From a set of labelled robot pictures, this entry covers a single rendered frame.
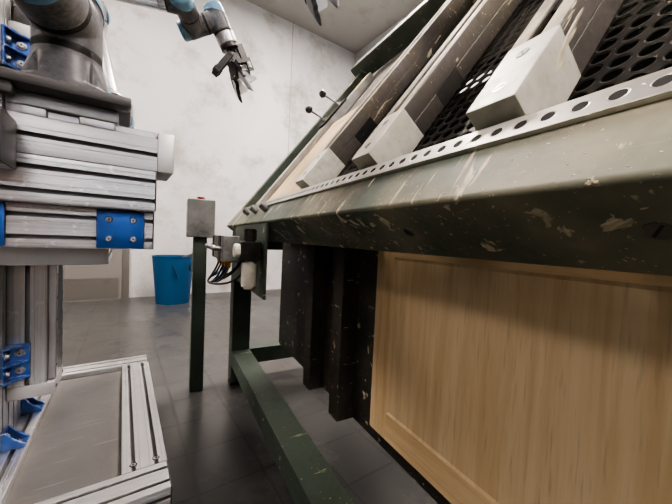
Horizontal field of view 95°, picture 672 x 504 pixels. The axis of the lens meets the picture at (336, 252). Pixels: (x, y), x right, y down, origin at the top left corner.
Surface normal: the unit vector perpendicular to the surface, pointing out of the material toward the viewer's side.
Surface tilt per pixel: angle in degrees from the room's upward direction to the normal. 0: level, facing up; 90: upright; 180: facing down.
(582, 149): 53
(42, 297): 90
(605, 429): 90
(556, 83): 90
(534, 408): 90
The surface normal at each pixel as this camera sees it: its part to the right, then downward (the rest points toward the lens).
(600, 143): -0.67, -0.62
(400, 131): 0.47, 0.06
